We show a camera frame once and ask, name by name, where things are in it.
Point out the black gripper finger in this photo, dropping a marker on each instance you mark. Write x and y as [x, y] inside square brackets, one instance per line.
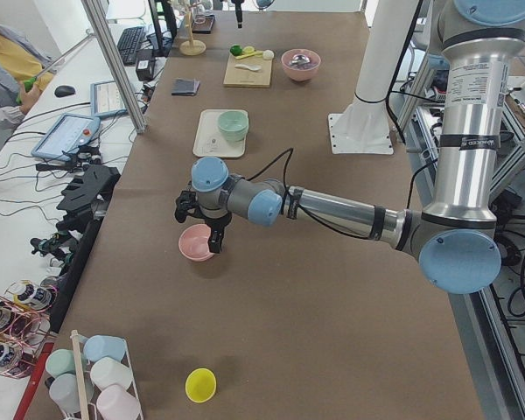
[238, 12]

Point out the small pink bowl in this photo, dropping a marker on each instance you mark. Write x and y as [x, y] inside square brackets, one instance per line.
[193, 243]

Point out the yellow plastic spoon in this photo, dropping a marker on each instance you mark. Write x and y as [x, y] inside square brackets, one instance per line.
[250, 54]

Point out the large pink bowl with ice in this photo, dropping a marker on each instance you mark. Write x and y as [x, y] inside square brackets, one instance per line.
[300, 74]

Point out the green toy pepper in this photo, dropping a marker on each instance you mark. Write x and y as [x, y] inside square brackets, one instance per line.
[236, 50]

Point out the white steamed bun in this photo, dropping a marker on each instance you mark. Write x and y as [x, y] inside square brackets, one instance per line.
[268, 55]

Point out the wooden stand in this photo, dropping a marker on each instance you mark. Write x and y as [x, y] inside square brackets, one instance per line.
[192, 46]

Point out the bamboo cutting board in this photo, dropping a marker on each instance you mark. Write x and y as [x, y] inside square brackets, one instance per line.
[237, 78]

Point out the cream rabbit tray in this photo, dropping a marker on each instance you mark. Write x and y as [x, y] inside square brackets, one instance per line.
[209, 142]

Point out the grey folded cloth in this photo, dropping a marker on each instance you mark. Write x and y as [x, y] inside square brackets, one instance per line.
[185, 87]

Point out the green stacked bowls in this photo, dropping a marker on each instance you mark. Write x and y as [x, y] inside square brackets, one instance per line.
[233, 125]

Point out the black power adapter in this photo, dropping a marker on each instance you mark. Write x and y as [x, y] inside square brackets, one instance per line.
[145, 64]

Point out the black keyboard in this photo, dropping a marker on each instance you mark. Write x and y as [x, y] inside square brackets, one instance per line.
[129, 44]

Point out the black tool holder rack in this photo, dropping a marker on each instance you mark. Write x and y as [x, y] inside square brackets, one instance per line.
[81, 199]

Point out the light blue cup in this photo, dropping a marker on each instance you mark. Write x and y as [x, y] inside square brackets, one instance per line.
[100, 346]

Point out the wooden cup rack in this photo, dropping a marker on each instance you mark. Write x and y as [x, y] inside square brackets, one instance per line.
[88, 392]

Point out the white cup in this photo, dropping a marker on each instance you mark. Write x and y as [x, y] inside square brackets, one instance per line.
[107, 371]

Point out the blue teach pendant tablet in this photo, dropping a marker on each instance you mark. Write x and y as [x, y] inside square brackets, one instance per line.
[66, 136]

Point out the pink cup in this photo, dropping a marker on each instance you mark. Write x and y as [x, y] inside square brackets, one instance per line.
[116, 403]

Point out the black computer mouse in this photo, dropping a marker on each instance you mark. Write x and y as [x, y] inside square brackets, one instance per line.
[64, 91]

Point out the mint green cup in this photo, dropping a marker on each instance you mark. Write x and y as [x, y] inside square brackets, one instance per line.
[59, 362]

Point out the grey cup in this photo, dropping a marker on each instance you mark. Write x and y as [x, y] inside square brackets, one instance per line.
[64, 392]

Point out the seated person yellow shirt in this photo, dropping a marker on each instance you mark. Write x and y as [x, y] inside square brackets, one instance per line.
[23, 76]

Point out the aluminium frame post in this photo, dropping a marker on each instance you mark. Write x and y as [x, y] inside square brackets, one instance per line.
[93, 9]

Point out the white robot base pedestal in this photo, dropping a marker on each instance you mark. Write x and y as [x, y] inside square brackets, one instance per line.
[363, 127]

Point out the copper wire bottle rack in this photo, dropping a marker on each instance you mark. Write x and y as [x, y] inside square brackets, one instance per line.
[24, 325]

